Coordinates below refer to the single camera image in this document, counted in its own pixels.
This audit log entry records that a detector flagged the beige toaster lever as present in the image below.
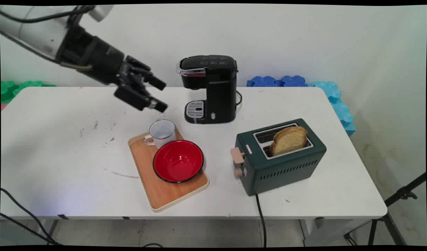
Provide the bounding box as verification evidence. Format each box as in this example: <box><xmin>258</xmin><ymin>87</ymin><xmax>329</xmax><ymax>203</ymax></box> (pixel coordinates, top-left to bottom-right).
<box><xmin>230</xmin><ymin>147</ymin><xmax>245</xmax><ymax>164</ymax></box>

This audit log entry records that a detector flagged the blue foam puzzle mat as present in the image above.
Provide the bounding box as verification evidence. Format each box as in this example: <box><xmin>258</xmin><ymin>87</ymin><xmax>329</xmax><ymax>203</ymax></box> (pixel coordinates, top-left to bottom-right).
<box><xmin>281</xmin><ymin>75</ymin><xmax>308</xmax><ymax>88</ymax></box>
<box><xmin>247</xmin><ymin>76</ymin><xmax>283</xmax><ymax>88</ymax></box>

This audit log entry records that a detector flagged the black floor cable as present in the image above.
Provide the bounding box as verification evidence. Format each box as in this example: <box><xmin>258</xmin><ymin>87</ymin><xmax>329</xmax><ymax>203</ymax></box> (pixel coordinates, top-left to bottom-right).
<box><xmin>0</xmin><ymin>188</ymin><xmax>62</xmax><ymax>246</ymax></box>
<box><xmin>0</xmin><ymin>213</ymin><xmax>58</xmax><ymax>245</ymax></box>

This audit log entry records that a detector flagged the black tripod stand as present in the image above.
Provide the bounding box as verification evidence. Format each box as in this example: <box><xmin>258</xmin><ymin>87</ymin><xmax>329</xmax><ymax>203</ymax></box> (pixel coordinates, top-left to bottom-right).
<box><xmin>344</xmin><ymin>172</ymin><xmax>427</xmax><ymax>246</ymax></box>

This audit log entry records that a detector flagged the wooden serving tray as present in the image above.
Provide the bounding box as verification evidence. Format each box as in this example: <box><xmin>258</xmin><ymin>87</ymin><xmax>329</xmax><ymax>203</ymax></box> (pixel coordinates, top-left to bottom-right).
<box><xmin>128</xmin><ymin>127</ymin><xmax>209</xmax><ymax>212</ymax></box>

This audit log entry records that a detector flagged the cyan foam puzzle mat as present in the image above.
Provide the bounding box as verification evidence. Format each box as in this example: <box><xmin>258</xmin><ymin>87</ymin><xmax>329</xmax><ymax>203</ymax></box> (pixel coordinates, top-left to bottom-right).
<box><xmin>307</xmin><ymin>81</ymin><xmax>356</xmax><ymax>137</ymax></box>

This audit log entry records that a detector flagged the red bowl with black rim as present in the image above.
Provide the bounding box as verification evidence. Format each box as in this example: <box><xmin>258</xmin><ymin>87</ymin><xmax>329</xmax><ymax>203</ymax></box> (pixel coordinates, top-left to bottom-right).
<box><xmin>153</xmin><ymin>140</ymin><xmax>204</xmax><ymax>184</ymax></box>

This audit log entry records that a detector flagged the white table leg frame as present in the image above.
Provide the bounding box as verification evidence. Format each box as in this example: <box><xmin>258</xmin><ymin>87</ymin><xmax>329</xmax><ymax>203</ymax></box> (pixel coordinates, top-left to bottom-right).
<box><xmin>299</xmin><ymin>218</ymin><xmax>376</xmax><ymax>246</ymax></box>

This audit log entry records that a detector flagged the black single-serve coffee maker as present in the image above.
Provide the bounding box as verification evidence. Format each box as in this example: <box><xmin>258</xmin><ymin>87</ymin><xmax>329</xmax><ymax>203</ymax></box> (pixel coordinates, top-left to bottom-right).
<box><xmin>176</xmin><ymin>55</ymin><xmax>239</xmax><ymax>124</ymax></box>

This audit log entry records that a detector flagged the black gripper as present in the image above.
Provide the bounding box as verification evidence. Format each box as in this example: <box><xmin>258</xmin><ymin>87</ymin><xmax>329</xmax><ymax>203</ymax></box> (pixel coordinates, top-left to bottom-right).
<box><xmin>57</xmin><ymin>25</ymin><xmax>169</xmax><ymax>113</ymax></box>

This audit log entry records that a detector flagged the green foam puzzle mat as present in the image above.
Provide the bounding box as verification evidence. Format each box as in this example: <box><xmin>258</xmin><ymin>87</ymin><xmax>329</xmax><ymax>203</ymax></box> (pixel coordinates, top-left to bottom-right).
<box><xmin>1</xmin><ymin>81</ymin><xmax>55</xmax><ymax>104</ymax></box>

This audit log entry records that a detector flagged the grey metal table leg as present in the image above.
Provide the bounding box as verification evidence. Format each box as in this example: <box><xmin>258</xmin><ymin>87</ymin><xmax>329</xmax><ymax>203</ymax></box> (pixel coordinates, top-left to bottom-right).
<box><xmin>46</xmin><ymin>219</ymin><xmax>60</xmax><ymax>242</ymax></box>

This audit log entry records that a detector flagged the toasted bread slice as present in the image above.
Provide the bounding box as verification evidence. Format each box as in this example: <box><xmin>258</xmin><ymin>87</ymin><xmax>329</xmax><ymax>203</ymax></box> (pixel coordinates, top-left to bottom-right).
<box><xmin>269</xmin><ymin>126</ymin><xmax>308</xmax><ymax>157</ymax></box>

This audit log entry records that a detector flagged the black toaster power cord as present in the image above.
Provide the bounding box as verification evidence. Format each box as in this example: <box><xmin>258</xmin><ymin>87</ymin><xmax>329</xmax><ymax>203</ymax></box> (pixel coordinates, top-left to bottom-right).
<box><xmin>255</xmin><ymin>194</ymin><xmax>267</xmax><ymax>247</ymax></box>

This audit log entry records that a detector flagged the white enamel mug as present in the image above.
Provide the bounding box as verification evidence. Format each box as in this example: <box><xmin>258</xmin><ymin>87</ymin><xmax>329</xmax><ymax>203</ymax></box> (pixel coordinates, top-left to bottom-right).
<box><xmin>144</xmin><ymin>120</ymin><xmax>176</xmax><ymax>150</ymax></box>

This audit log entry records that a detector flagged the dark green two-slot toaster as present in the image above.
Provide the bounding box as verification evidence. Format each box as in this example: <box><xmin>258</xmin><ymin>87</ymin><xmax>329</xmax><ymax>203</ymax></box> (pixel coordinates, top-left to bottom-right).
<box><xmin>235</xmin><ymin>118</ymin><xmax>327</xmax><ymax>197</ymax></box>

